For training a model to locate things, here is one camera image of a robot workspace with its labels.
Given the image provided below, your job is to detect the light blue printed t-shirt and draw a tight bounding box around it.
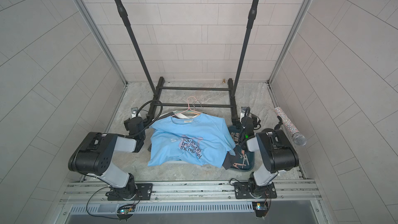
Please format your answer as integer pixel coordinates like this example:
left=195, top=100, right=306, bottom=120
left=148, top=114, right=236, bottom=168

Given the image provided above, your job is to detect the pink wire hanger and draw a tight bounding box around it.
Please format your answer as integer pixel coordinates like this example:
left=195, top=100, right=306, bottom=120
left=172, top=104, right=202, bottom=120

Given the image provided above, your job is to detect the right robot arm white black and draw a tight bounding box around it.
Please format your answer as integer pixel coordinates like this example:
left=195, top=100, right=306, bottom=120
left=234, top=107, right=299, bottom=199

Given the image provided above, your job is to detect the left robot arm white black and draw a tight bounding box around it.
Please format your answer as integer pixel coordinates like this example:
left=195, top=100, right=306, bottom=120
left=68, top=100, right=163, bottom=201

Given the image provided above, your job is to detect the teal plastic tray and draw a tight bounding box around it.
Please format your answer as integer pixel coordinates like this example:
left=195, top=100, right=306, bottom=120
left=228, top=125, right=255, bottom=172

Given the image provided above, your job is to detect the dark folded garment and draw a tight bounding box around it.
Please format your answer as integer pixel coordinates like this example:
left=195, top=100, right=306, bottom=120
left=222, top=152, right=239, bottom=170

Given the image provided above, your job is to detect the glitter microphone on stand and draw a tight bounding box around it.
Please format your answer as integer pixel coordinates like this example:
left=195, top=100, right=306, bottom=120
left=274, top=107, right=307, bottom=146

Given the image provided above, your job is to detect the right circuit board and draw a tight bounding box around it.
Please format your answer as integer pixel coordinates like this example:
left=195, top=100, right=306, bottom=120
left=252, top=201, right=269, bottom=218

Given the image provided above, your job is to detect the circuit board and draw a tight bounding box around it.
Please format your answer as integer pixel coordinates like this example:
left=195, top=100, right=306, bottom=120
left=116, top=204, right=136, bottom=222
left=252, top=201, right=269, bottom=218

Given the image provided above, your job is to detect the left circuit board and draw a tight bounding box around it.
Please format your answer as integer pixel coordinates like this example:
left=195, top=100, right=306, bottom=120
left=116, top=204, right=136, bottom=222

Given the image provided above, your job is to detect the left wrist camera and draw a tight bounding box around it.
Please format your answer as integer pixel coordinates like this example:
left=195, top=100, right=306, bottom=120
left=131, top=107, right=138, bottom=118

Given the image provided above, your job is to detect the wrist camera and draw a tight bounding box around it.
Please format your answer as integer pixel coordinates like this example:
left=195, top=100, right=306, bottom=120
left=131, top=107, right=138, bottom=118
left=240, top=107, right=250, bottom=121

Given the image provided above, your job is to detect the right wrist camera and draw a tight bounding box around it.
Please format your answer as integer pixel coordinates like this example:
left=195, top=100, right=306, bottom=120
left=240, top=107, right=250, bottom=121

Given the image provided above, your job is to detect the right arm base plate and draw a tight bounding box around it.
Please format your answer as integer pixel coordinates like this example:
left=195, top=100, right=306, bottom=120
left=232, top=181, right=277, bottom=199

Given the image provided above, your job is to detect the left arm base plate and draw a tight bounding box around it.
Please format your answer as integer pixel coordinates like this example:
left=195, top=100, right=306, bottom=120
left=105, top=183, right=153, bottom=201

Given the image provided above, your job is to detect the aluminium mounting rail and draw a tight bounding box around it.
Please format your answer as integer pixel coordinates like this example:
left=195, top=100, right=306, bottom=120
left=58, top=179, right=322, bottom=204

